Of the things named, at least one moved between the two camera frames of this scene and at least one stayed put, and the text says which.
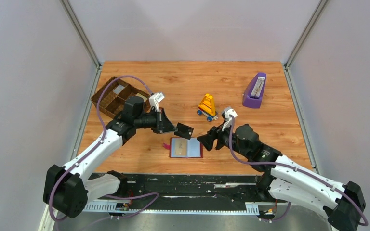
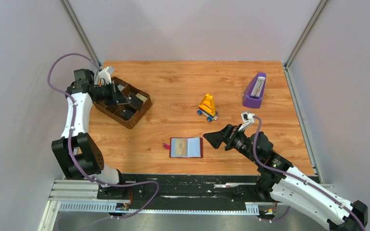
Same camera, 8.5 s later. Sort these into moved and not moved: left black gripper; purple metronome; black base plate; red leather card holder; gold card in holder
Moved: left black gripper
Not moved: gold card in holder; red leather card holder; black base plate; purple metronome
